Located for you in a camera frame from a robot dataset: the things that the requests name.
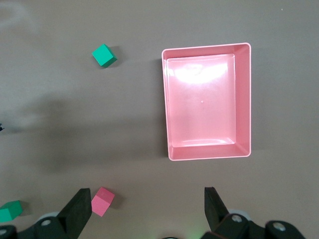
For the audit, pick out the green foam cube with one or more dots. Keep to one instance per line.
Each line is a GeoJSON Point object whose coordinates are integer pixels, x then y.
{"type": "Point", "coordinates": [103, 56]}
{"type": "Point", "coordinates": [10, 211]}

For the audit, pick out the yellow push button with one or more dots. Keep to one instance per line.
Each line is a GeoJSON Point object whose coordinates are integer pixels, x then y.
{"type": "Point", "coordinates": [1, 127]}

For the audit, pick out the red foam cube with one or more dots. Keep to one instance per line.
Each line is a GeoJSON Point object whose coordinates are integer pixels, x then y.
{"type": "Point", "coordinates": [101, 204]}

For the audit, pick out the pink plastic bin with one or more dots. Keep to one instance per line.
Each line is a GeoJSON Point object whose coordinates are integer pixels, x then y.
{"type": "Point", "coordinates": [204, 99]}

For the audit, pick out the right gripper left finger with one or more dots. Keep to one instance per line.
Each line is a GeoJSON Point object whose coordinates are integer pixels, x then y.
{"type": "Point", "coordinates": [74, 219]}

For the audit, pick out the brown table cover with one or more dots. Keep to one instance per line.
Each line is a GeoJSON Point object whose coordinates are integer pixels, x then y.
{"type": "Point", "coordinates": [137, 25]}

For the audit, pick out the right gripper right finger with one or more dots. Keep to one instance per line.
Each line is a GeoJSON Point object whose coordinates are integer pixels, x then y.
{"type": "Point", "coordinates": [216, 216]}

